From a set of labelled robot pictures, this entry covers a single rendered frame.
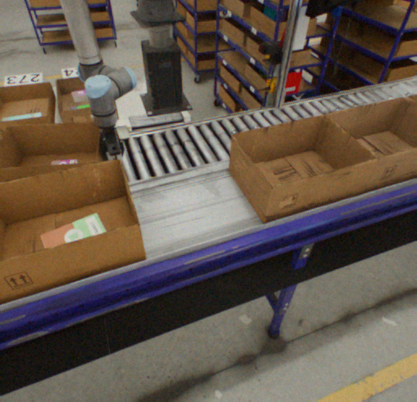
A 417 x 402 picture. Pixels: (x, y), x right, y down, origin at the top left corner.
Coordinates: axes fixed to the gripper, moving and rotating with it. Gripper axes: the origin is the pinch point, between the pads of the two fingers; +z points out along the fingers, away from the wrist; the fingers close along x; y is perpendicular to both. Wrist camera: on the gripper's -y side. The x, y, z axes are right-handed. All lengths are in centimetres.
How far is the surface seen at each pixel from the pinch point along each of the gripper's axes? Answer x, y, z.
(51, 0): 18, 365, 20
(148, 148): -16.7, 13.8, 5.3
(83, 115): 9.1, 44.7, -0.9
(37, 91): 31, 81, 0
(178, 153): -29.4, 5.2, 5.5
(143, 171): -10.6, -2.2, 5.3
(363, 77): -208, 76, 26
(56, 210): 22.8, -29.3, -9.3
